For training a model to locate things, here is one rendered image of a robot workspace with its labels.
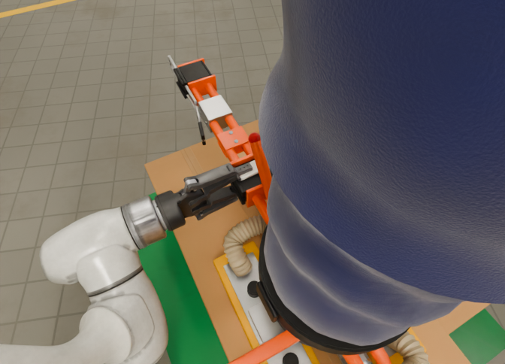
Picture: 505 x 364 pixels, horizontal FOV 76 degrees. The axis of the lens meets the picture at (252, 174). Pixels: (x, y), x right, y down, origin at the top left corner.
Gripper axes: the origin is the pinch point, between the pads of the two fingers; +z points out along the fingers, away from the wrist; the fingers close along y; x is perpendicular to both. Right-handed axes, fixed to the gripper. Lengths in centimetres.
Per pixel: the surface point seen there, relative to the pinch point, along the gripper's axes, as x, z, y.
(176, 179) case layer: -54, -10, 66
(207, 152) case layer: -62, 9, 66
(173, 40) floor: -242, 46, 120
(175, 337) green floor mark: -6, -40, 120
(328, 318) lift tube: 32.4, -8.7, -21.9
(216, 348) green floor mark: 8, -24, 120
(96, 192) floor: -109, -55, 120
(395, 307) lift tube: 34.8, -6.1, -30.1
